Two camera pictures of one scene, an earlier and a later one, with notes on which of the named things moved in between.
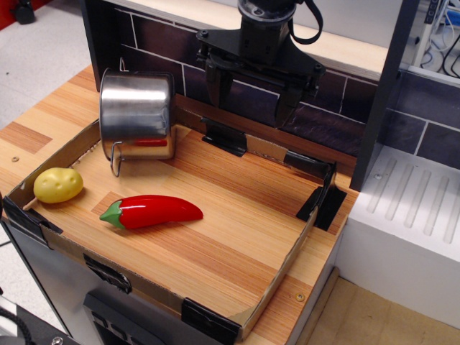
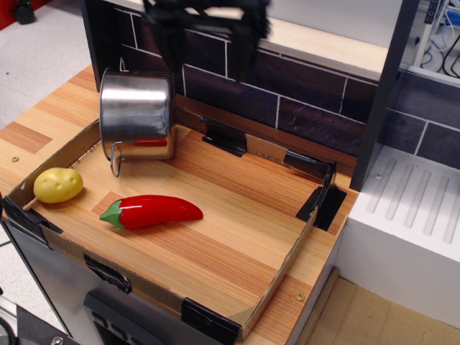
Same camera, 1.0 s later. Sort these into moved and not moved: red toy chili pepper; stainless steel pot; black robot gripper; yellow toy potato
Moved: black robot gripper
Not moved: red toy chili pepper; stainless steel pot; yellow toy potato
